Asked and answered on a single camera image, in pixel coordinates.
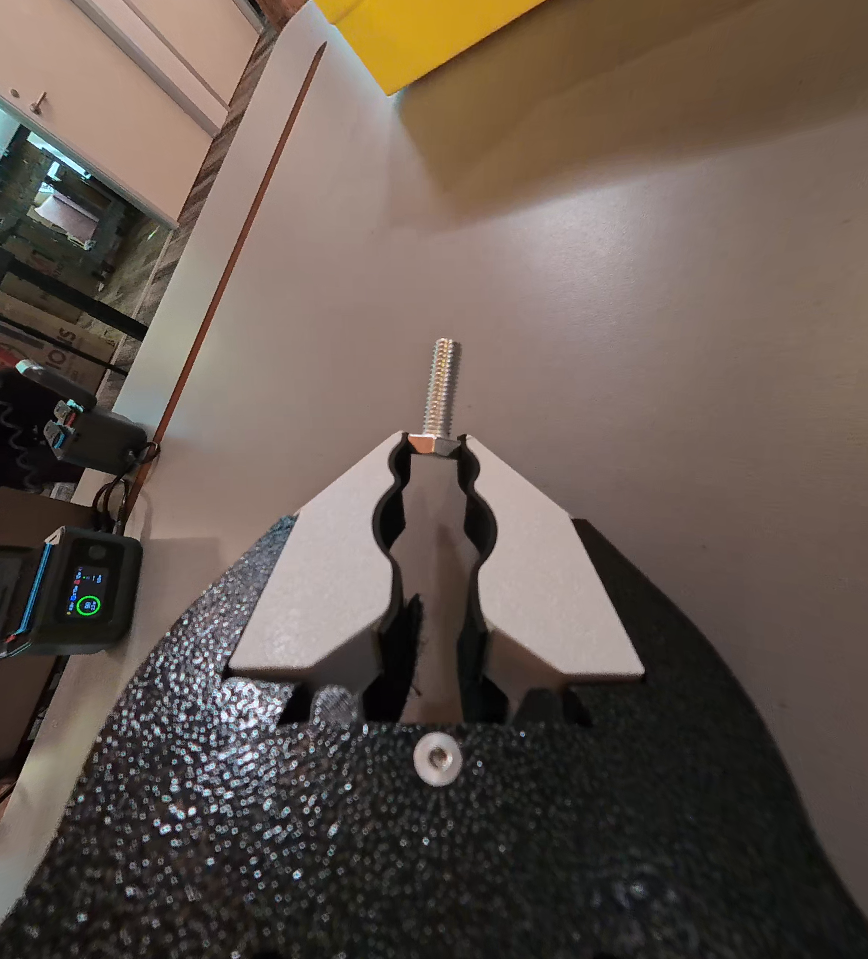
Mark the yellow box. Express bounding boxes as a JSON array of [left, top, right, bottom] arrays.
[[314, 0, 555, 97]]

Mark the printed cardboard box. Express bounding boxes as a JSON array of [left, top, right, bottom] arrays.
[[0, 288, 126, 379]]

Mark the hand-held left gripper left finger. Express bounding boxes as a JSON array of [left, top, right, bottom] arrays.
[[228, 431, 414, 698]]

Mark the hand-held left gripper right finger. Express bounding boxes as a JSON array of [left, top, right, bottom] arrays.
[[458, 432, 645, 696]]

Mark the black coiled cable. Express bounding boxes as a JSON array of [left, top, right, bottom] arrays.
[[0, 371, 49, 488]]

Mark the silver hex bolt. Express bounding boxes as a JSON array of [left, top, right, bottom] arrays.
[[409, 337, 465, 457]]

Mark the white cabinet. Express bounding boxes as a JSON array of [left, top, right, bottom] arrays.
[[0, 0, 264, 230]]

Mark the black power bank with display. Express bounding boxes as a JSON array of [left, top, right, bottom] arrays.
[[0, 526, 144, 665]]

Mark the black looped cable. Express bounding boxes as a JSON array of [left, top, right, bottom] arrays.
[[93, 442, 159, 534]]

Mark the black charger adapter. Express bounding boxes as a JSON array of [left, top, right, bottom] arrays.
[[43, 401, 150, 478]]

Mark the thin brown strip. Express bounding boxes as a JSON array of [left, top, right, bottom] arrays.
[[151, 42, 328, 451]]

